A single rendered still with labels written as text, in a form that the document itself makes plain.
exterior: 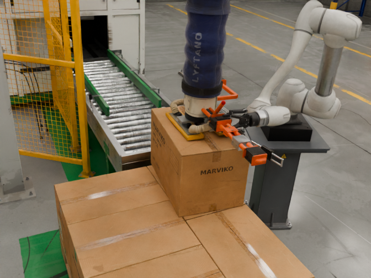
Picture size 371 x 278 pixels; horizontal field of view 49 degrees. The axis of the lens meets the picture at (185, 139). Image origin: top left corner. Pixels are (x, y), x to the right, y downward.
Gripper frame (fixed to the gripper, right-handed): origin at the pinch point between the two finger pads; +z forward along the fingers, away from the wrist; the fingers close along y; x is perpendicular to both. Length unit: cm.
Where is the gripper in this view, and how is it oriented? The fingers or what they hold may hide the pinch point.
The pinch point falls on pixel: (221, 123)
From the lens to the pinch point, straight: 208.4
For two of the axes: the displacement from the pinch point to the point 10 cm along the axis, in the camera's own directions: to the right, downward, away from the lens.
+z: -9.2, 1.4, -3.7
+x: -3.9, -4.5, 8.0
